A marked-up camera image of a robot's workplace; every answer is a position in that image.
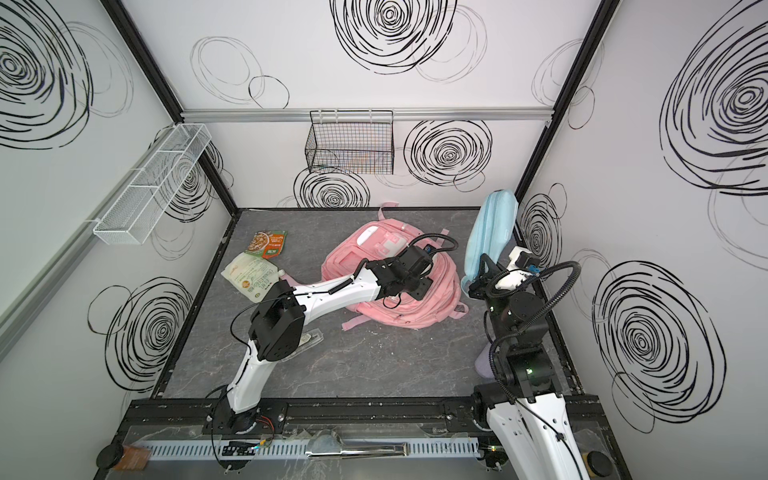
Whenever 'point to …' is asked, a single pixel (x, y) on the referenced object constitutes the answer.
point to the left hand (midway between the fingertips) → (428, 280)
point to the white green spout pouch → (251, 275)
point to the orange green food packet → (267, 244)
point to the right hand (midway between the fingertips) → (477, 256)
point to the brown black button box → (121, 456)
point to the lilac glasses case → (483, 363)
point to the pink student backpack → (371, 241)
